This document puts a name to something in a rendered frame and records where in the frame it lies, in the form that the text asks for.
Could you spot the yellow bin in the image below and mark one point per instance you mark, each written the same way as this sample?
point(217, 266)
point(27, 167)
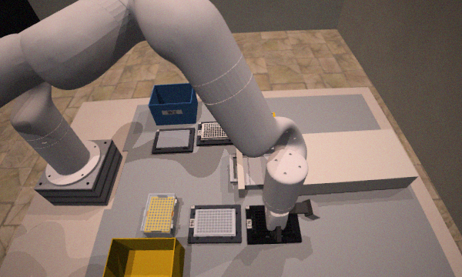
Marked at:
point(145, 257)

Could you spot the dark blue open bin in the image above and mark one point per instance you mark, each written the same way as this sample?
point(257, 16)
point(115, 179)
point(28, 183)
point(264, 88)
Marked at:
point(177, 113)

